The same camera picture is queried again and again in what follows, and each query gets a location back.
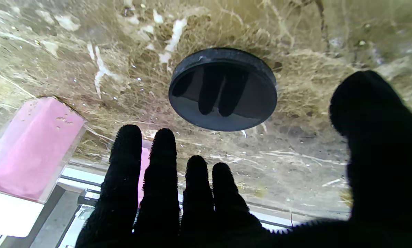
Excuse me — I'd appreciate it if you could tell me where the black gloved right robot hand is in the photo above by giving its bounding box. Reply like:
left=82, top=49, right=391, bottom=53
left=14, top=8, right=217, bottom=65
left=75, top=71, right=412, bottom=248

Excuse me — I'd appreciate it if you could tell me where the pink plastic measuring cup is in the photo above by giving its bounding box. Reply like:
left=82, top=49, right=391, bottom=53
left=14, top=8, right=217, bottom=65
left=137, top=139, right=152, bottom=207

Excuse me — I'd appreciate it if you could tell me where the pink container with white lid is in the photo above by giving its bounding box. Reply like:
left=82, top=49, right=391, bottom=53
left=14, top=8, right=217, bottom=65
left=0, top=96, right=88, bottom=204

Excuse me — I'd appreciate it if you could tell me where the black round jar lid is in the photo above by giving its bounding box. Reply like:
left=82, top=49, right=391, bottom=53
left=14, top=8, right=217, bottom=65
left=168, top=48, right=278, bottom=132

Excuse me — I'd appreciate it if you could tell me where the white square container lid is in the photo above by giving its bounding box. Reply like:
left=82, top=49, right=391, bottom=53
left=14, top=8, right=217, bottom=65
left=0, top=188, right=45, bottom=239

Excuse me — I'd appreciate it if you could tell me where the white base cabinet row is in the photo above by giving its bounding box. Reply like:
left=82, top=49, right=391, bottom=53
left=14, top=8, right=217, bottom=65
left=56, top=167, right=296, bottom=231

